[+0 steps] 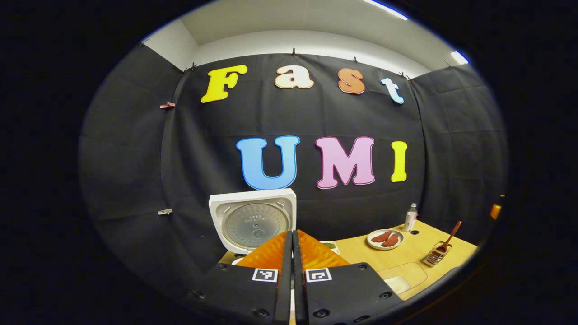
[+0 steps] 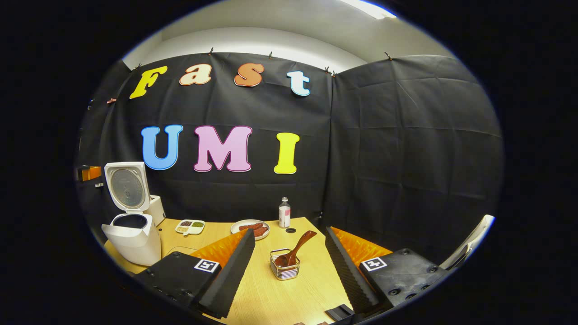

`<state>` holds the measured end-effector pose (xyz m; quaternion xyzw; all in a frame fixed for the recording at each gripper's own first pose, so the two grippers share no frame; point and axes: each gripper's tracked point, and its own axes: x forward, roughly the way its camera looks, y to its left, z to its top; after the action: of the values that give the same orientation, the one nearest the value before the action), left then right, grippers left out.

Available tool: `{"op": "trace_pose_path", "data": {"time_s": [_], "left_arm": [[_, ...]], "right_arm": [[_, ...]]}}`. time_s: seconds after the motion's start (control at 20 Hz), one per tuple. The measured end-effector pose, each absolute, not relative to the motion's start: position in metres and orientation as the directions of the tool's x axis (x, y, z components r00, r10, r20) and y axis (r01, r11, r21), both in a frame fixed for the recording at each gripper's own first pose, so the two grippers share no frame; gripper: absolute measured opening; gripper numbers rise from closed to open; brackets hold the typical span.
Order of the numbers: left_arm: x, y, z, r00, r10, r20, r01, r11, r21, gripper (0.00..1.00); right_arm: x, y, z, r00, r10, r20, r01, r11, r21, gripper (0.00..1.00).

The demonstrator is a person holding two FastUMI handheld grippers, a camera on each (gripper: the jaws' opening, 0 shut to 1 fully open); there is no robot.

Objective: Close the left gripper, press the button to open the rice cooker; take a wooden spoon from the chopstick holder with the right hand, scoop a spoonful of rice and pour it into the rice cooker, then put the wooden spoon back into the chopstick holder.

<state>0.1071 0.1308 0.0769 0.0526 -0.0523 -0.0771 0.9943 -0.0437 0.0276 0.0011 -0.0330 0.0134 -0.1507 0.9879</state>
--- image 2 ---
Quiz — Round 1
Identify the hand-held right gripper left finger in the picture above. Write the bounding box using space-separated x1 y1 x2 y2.
135 229 256 319

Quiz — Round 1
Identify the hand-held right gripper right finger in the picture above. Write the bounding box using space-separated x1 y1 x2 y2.
325 227 452 316

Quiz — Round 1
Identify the wire chopstick holder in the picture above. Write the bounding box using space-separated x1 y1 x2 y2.
270 248 301 281

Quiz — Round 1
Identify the dark wooden spoon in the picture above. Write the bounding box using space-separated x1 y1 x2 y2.
275 230 317 268

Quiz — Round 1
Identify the white rice cooker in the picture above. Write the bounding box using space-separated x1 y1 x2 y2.
101 162 162 267

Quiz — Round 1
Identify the white round plate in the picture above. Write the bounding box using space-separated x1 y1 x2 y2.
231 219 270 241

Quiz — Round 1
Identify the white divided grain dish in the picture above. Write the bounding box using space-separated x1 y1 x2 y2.
175 219 206 237

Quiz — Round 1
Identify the clear bottle pink label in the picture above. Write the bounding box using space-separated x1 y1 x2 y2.
279 197 291 229

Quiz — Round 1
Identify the white toaster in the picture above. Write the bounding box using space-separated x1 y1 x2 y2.
147 195 166 226

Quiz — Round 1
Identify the black backdrop cloth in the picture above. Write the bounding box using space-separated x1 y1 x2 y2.
75 52 504 267

